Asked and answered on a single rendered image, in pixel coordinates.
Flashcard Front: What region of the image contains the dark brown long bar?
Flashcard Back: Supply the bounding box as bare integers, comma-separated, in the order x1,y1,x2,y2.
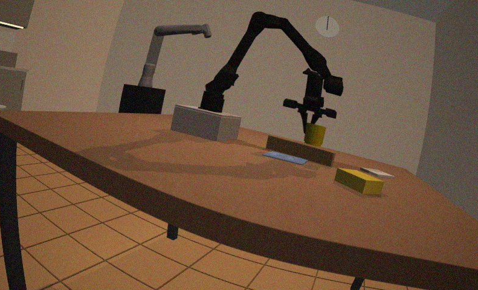
266,135,336,167

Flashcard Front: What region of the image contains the yellow rectangular block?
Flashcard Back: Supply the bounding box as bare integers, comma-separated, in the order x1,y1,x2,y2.
335,168,384,194

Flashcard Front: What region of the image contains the olive-yellow cup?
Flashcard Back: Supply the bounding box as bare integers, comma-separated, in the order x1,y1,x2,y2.
304,123,326,147

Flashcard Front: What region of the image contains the beige square tile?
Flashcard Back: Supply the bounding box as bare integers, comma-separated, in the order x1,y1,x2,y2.
360,167,394,179

